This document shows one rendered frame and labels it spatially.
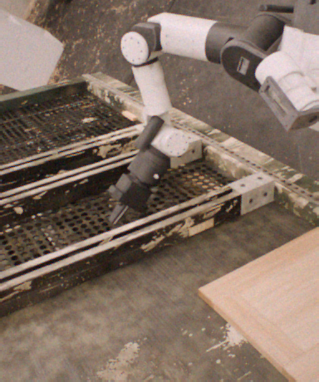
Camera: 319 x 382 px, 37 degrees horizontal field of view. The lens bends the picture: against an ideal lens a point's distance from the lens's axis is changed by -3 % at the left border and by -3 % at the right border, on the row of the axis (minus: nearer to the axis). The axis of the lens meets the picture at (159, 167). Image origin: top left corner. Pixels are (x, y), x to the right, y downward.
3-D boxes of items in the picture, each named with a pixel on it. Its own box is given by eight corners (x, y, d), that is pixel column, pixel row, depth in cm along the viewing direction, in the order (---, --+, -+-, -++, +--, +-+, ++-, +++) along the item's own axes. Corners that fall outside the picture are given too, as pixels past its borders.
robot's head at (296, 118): (306, 64, 76) (270, 69, 72) (337, 102, 72) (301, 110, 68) (289, 91, 80) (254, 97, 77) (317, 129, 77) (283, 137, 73)
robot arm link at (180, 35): (117, 15, 108) (199, 29, 96) (152, 2, 116) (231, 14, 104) (120, 61, 114) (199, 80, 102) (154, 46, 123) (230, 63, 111)
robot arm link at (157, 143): (156, 168, 132) (179, 133, 132) (172, 179, 122) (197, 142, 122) (124, 147, 127) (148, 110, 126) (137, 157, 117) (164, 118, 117)
